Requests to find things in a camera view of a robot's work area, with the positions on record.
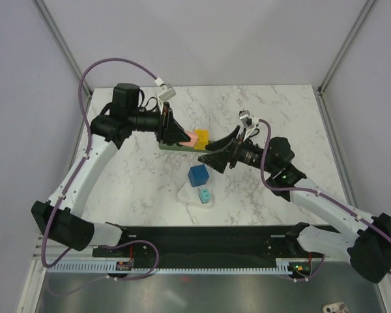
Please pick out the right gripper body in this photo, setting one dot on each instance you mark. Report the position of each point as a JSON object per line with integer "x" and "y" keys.
{"x": 240, "y": 150}

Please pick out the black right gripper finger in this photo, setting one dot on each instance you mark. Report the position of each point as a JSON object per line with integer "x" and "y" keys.
{"x": 218, "y": 160}
{"x": 221, "y": 143}

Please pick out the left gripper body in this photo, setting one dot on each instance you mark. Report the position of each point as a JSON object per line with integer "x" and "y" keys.
{"x": 159, "y": 132}

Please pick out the yellow cube socket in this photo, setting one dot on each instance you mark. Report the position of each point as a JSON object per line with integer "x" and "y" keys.
{"x": 202, "y": 139}

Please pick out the pink plug adapter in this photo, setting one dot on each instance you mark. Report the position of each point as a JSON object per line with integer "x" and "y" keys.
{"x": 193, "y": 137}

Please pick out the blue cube socket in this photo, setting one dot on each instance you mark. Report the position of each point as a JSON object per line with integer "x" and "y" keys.
{"x": 198, "y": 175}

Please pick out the teal plug adapter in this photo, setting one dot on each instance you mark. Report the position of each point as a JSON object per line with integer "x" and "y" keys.
{"x": 204, "y": 194}

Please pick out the white triangular power strip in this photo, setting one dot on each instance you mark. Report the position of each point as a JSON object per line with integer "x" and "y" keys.
{"x": 190, "y": 196}

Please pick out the green power strip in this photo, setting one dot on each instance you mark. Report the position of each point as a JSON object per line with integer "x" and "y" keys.
{"x": 178, "y": 147}

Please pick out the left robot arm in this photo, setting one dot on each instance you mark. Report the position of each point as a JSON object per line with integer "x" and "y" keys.
{"x": 60, "y": 217}

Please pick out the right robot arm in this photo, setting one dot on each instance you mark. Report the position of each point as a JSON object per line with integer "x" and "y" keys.
{"x": 359, "y": 238}

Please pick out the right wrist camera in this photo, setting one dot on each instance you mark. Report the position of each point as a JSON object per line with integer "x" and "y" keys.
{"x": 249, "y": 122}

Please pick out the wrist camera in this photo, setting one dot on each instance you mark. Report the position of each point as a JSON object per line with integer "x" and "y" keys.
{"x": 167, "y": 92}
{"x": 249, "y": 122}

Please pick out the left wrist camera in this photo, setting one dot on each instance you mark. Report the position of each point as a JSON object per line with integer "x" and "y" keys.
{"x": 167, "y": 92}

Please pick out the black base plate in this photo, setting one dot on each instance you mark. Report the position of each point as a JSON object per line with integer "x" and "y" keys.
{"x": 208, "y": 245}

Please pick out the white cable duct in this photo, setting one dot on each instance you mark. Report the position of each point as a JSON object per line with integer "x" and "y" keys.
{"x": 120, "y": 267}

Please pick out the aluminium frame rail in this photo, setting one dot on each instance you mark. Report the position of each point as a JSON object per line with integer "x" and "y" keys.
{"x": 53, "y": 249}

